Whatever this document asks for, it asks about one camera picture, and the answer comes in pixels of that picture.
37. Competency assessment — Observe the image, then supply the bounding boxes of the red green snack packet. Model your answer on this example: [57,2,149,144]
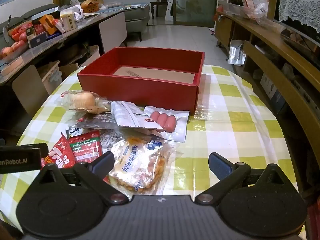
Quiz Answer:
[68,131,103,163]

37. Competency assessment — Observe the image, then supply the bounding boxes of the orange carton box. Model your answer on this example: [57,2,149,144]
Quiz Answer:
[39,15,57,35]

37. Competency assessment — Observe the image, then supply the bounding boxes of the white lace cloth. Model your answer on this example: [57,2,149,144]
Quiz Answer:
[278,0,319,33]

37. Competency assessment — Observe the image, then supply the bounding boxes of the sausage pack white wrapper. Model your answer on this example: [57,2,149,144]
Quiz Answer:
[144,106,189,142]

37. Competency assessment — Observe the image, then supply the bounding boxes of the white silver snack packet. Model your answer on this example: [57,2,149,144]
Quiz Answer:
[111,101,162,130]

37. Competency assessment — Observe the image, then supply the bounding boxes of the beige chair back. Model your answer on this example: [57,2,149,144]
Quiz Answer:
[12,65,49,117]

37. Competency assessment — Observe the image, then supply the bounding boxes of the white printed carton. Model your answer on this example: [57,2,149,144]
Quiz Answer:
[60,10,76,32]

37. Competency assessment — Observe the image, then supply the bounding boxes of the silver foil bag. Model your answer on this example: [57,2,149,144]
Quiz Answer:
[228,40,246,66]

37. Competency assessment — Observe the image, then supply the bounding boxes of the Kaprons wafer packet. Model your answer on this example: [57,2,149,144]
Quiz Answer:
[66,126,84,139]

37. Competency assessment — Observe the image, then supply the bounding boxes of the wooden shelf unit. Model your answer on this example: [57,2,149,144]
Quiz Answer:
[215,11,319,197]

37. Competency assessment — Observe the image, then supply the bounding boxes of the red Trolli gummy bag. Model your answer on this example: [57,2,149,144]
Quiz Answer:
[41,134,76,168]

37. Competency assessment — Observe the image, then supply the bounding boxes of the long grey side counter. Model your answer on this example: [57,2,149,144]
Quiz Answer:
[1,7,124,86]

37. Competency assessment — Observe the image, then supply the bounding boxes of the green checkered tablecloth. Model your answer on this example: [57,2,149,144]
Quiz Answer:
[1,64,298,229]

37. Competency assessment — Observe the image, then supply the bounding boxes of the open cardboard box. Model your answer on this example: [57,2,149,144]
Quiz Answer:
[59,45,100,81]

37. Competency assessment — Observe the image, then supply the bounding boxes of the white plastic bag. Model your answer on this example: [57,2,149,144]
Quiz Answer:
[66,0,84,22]

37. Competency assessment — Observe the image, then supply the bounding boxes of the waffle cookies clear bag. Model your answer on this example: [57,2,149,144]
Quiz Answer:
[108,136,174,193]

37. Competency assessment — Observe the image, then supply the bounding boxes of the red cardboard box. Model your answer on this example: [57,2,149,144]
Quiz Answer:
[78,47,205,114]

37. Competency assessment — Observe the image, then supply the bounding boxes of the bread bun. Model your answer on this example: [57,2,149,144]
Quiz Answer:
[57,90,111,114]

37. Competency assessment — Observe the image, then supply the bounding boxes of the grey green sofa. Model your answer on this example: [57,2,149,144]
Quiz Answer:
[124,3,150,42]

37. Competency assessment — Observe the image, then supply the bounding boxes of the dark jerky clear bag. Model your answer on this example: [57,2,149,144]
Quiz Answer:
[75,113,118,129]

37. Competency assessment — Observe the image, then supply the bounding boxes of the red apples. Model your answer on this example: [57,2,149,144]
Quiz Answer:
[1,31,29,60]

